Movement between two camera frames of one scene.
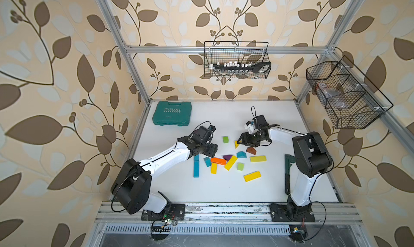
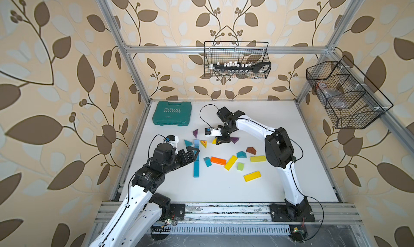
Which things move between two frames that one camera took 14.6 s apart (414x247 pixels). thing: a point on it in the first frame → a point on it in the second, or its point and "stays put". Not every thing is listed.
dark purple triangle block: (227, 157) → (234, 139)
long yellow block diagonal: (230, 163) stays put
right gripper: (245, 139) → (221, 139)
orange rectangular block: (219, 161) stays put
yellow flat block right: (258, 158) stays put
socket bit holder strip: (260, 68) stays put
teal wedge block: (207, 161) stays put
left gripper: (214, 150) → (184, 156)
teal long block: (196, 166) stays put
